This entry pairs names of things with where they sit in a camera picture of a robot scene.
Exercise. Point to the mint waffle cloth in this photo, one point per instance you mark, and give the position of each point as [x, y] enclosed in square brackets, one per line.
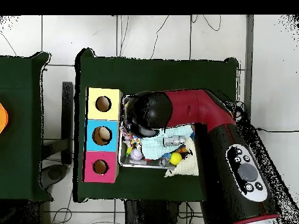
[154, 145]

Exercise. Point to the silver toy camera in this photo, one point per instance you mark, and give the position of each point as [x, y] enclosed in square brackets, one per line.
[174, 140]

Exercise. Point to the cream waffle cloth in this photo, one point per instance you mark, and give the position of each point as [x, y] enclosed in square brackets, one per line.
[189, 166]

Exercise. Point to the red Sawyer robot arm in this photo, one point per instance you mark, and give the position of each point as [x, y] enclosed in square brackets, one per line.
[198, 109]

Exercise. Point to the shallow clear mesh bin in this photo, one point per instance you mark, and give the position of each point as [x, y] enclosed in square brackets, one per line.
[140, 164]

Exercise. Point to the wooden box with three holes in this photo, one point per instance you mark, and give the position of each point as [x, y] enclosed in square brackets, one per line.
[109, 142]

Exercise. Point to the colourful confetti print packet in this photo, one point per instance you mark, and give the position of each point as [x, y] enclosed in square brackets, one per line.
[130, 140]

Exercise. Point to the white baseball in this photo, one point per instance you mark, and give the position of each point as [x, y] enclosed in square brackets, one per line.
[136, 154]

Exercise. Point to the yellow ball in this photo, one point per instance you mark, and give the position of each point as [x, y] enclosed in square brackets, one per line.
[176, 158]

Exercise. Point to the dark green tablecloth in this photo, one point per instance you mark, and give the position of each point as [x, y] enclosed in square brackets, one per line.
[140, 77]
[18, 93]

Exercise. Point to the dark grey floor base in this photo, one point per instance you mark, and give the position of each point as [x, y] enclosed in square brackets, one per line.
[55, 173]

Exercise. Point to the orange round object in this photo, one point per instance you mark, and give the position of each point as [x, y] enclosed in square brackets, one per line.
[2, 119]

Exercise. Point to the black pedestal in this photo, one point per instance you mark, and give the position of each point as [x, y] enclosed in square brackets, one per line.
[149, 212]

